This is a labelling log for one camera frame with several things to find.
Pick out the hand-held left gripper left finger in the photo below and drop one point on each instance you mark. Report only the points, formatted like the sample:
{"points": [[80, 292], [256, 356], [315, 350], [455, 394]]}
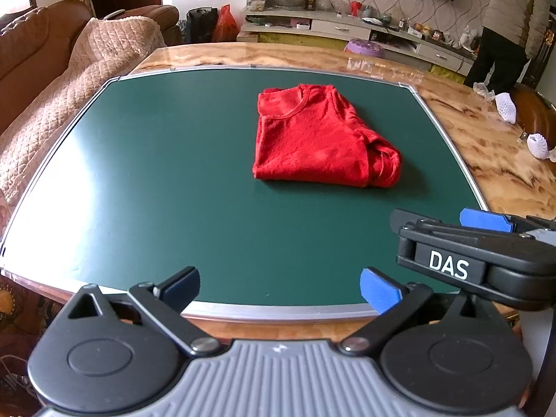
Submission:
{"points": [[182, 287]]}

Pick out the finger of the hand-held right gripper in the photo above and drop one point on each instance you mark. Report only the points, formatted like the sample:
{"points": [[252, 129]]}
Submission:
{"points": [[417, 219], [484, 219]]}

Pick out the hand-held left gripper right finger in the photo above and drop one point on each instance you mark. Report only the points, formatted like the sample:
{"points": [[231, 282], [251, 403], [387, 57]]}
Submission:
{"points": [[378, 292]]}

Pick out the red knit shirt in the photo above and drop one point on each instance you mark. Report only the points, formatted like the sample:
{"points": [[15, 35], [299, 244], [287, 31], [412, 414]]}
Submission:
{"points": [[312, 143]]}

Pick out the white foam fruit net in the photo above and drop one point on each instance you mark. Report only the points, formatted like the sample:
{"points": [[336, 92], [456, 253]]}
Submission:
{"points": [[537, 145], [507, 107]]}

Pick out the brown wooden chair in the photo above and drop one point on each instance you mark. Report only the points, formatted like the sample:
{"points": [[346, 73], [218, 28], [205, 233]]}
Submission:
{"points": [[536, 110]]}

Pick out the purple round stool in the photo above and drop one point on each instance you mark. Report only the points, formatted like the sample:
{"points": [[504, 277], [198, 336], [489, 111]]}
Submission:
{"points": [[365, 47]]}

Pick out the white television cabinet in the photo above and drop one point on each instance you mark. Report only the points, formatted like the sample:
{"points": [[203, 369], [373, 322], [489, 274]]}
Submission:
{"points": [[339, 29]]}

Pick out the brown sofa with quilted cover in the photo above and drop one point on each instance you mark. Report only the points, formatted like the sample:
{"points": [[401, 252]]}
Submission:
{"points": [[87, 91]]}

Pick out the red cup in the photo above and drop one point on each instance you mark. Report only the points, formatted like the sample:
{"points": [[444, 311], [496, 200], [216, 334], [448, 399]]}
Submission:
{"points": [[356, 8]]}

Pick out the brown jar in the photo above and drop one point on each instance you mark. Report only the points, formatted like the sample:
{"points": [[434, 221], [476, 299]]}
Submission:
{"points": [[310, 1]]}

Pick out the black bag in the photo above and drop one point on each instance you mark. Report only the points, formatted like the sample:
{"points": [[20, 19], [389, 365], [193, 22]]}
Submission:
{"points": [[202, 24]]}

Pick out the red plastic bag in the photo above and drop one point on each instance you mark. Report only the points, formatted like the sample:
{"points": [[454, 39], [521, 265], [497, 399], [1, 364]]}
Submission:
{"points": [[226, 24]]}

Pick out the brown leather sofa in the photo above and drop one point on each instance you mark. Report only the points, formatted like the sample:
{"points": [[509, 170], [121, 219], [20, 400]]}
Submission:
{"points": [[34, 52]]}

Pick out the green board with silver frame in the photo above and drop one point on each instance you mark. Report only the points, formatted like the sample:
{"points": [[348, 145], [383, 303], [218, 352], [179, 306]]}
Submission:
{"points": [[173, 182]]}

